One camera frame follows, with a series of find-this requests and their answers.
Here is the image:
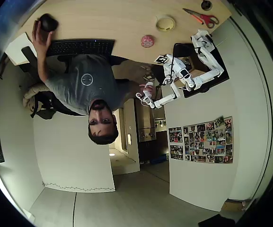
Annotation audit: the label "white leader arm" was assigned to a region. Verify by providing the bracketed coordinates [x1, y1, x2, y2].
[135, 80, 182, 110]

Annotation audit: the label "yellowish roll of tape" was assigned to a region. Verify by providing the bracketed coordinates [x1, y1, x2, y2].
[156, 14, 176, 33]

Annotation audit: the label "black computer mouse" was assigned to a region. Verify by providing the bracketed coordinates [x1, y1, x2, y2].
[38, 13, 60, 32]

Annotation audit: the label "person's left forearm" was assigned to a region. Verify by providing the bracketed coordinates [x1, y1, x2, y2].
[36, 49, 53, 82]

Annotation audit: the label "pink round object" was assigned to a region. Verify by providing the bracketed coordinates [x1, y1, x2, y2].
[140, 35, 155, 48]

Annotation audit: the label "person's right hand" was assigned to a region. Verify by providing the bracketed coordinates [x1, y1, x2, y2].
[139, 81, 156, 96]

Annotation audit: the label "person's left hand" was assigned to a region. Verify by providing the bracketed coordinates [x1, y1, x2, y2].
[31, 20, 54, 52]

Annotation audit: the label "black white marker tag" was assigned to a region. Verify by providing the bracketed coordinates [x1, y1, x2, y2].
[154, 54, 170, 65]

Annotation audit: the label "brown wooden board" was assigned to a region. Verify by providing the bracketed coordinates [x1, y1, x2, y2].
[179, 55, 211, 84]

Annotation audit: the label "stainless steel fridge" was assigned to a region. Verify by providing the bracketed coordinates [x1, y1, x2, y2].
[135, 99, 157, 143]

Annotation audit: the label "black round desk grommet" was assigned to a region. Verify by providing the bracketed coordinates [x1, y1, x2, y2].
[201, 0, 213, 11]

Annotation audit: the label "small photo collage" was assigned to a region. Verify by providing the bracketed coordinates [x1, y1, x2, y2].
[168, 127, 183, 143]
[169, 144, 185, 161]

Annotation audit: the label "large photo collage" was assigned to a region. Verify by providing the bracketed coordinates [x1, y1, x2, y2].
[183, 115, 234, 165]

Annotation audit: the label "man in grey t-shirt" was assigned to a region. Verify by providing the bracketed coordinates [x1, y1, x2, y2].
[44, 53, 133, 146]

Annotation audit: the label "blue crate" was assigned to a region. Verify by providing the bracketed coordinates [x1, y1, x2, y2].
[149, 153, 169, 165]

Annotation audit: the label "black keyboard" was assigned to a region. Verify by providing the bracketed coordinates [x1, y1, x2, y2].
[45, 39, 116, 57]

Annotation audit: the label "black jacket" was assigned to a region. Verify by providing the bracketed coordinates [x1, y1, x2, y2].
[29, 91, 86, 120]

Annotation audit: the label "beige puffy jacket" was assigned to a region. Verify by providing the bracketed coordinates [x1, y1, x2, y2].
[22, 84, 54, 114]

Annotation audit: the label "cardboard box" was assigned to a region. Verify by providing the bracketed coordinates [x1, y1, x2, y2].
[221, 199, 248, 212]

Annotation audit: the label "white paper pad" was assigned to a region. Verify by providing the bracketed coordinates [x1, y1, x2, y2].
[4, 32, 39, 66]

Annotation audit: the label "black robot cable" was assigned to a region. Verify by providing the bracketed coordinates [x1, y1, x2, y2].
[170, 53, 176, 80]

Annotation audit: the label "red handled scissors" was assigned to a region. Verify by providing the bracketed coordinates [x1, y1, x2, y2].
[182, 8, 220, 29]

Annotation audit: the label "string of fairy lights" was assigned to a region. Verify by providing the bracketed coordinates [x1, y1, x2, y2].
[42, 181, 116, 192]

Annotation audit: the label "black floor cable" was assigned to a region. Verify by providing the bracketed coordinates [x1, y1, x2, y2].
[71, 192, 78, 227]

